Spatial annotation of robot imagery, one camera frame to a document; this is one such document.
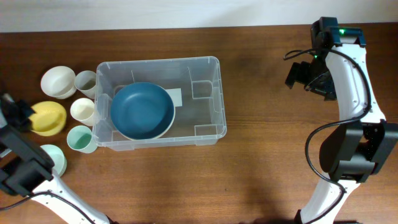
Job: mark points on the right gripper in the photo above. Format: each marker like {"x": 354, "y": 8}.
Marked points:
{"x": 296, "y": 73}

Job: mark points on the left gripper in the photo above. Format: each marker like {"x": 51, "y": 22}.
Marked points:
{"x": 26, "y": 126}

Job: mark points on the yellow small bowl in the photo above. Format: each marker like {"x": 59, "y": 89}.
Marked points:
{"x": 49, "y": 118}

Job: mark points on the white small bowl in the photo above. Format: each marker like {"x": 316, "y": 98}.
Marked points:
{"x": 58, "y": 82}

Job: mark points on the dark blue plate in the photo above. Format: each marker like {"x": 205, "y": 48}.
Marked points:
{"x": 123, "y": 101}

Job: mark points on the beige plate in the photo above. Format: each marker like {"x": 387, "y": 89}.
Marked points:
{"x": 156, "y": 117}

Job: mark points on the clear plastic storage container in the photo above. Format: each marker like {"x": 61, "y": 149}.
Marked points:
{"x": 199, "y": 121}

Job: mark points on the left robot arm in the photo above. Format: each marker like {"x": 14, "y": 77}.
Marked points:
{"x": 31, "y": 174}

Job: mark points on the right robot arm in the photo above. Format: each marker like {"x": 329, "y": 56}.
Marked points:
{"x": 344, "y": 153}

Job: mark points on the white label in container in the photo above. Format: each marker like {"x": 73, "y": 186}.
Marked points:
{"x": 176, "y": 96}

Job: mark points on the cream plastic cup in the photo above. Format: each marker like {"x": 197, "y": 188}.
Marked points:
{"x": 83, "y": 110}

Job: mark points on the mint green plastic cup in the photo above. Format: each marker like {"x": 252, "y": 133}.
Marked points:
{"x": 80, "y": 139}

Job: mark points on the mint green small bowl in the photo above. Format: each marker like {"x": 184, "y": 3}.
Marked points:
{"x": 58, "y": 157}

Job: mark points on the grey plastic cup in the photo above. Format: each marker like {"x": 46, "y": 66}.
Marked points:
{"x": 85, "y": 82}

